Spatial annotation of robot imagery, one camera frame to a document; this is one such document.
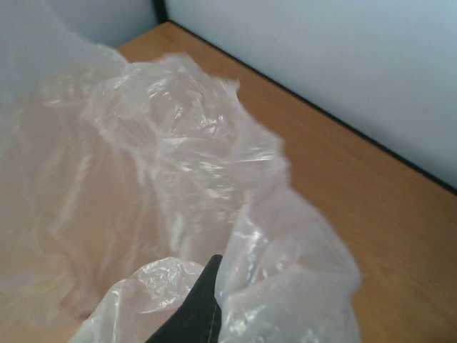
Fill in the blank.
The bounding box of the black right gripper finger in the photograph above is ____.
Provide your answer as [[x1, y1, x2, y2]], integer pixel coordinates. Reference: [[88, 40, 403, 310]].
[[146, 254, 222, 343]]

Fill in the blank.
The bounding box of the translucent pink plastic trash bag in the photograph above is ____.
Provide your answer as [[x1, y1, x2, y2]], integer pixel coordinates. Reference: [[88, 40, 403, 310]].
[[0, 0, 363, 343]]

